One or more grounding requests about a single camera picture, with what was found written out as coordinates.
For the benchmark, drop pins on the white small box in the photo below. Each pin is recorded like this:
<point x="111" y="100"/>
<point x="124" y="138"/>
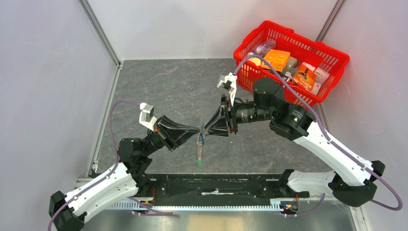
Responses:
<point x="321" y="77"/>

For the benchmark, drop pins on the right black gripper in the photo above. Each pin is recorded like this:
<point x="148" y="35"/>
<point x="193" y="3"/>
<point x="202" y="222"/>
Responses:
<point x="222" y="129"/>

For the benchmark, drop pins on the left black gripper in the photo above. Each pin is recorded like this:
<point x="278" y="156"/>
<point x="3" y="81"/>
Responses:
<point x="172" y="133"/>

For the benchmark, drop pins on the right aluminium frame post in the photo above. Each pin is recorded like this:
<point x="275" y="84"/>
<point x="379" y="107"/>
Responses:
<point x="335" y="11"/>

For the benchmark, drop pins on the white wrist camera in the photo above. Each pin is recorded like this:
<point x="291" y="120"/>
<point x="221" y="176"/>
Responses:
<point x="228" y="82"/>
<point x="147" y="116"/>

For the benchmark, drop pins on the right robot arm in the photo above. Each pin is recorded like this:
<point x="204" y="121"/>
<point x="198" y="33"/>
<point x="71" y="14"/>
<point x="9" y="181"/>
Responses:
<point x="351" y="179"/>

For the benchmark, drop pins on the clear plastic bottle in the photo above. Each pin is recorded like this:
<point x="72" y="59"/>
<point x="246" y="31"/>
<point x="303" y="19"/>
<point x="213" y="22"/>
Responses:
<point x="264" y="48"/>

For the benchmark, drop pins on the aluminium frame post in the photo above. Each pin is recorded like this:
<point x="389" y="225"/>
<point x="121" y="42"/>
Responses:
<point x="335" y="11"/>
<point x="85" y="4"/>

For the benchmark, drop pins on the orange cardboard box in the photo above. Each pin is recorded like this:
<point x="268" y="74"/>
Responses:
<point x="277" y="59"/>

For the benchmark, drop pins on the blue tagged key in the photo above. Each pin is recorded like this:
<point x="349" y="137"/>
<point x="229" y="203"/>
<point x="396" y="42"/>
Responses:
<point x="203" y="139"/>

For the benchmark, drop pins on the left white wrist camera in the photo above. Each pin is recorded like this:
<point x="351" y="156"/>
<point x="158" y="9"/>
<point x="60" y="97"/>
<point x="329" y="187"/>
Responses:
<point x="147" y="116"/>

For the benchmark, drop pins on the slotted cable duct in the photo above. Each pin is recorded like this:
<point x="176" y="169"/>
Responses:
<point x="126" y="204"/>

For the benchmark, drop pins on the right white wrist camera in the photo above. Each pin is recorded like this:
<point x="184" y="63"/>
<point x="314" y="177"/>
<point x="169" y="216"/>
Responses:
<point x="228" y="82"/>

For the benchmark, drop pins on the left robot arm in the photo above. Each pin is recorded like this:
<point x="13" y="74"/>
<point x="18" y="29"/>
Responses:
<point x="125" y="178"/>

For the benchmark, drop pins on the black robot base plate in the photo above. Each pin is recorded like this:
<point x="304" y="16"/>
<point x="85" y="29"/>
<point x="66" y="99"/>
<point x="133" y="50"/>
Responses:
<point x="216" y="189"/>

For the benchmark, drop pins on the orange white product box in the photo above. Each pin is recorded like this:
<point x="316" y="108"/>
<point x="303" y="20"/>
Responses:
<point x="305" y="76"/>

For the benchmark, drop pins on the left aluminium frame post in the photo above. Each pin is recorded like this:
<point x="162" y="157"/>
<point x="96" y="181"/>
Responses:
<point x="85" y="4"/>

